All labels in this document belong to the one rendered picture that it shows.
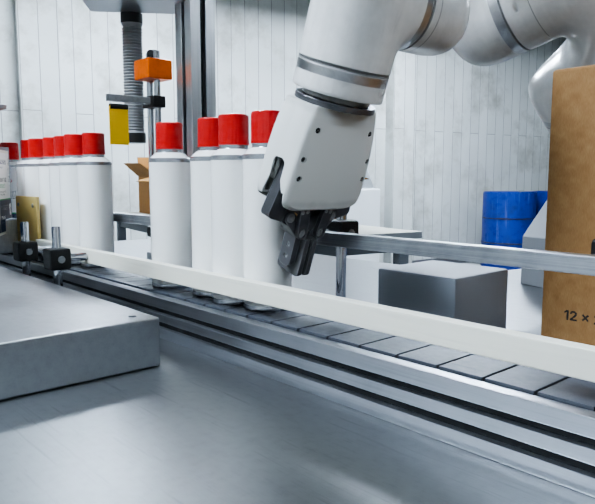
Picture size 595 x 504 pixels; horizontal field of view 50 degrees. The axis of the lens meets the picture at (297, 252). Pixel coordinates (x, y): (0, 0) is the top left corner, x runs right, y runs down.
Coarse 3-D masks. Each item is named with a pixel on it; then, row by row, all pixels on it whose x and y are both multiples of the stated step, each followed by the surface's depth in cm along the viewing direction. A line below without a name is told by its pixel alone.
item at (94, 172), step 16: (96, 144) 96; (80, 160) 96; (96, 160) 95; (80, 176) 96; (96, 176) 95; (80, 192) 96; (96, 192) 96; (112, 192) 99; (80, 208) 96; (96, 208) 96; (112, 208) 98; (80, 224) 97; (96, 224) 96; (112, 224) 98; (80, 240) 97; (96, 240) 96; (112, 240) 98
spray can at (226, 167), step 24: (240, 120) 67; (240, 144) 68; (216, 168) 68; (240, 168) 67; (216, 192) 68; (240, 192) 67; (216, 216) 68; (240, 216) 68; (216, 240) 69; (240, 240) 68; (216, 264) 69; (240, 264) 68
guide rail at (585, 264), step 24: (120, 216) 98; (144, 216) 93; (336, 240) 64; (360, 240) 61; (384, 240) 59; (408, 240) 57; (432, 240) 56; (504, 264) 50; (528, 264) 49; (552, 264) 47; (576, 264) 46
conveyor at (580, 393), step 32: (160, 288) 79; (192, 288) 79; (288, 320) 61; (320, 320) 61; (384, 352) 50; (416, 352) 50; (448, 352) 50; (512, 384) 42; (544, 384) 42; (576, 384) 42
